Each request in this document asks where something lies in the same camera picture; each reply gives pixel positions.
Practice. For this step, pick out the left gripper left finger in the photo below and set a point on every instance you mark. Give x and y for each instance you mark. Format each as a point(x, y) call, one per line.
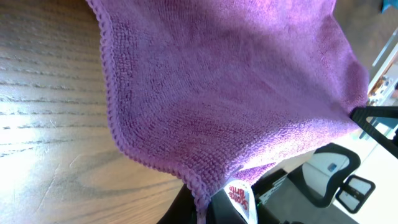
point(182, 209)

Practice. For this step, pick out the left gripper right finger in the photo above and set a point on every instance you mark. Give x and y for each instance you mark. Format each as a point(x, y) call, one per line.
point(368, 117)

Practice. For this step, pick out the purple microfiber cloth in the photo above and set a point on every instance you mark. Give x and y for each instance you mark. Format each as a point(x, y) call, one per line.
point(207, 90)

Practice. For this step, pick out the black office chair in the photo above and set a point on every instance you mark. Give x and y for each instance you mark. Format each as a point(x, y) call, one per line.
point(325, 177)

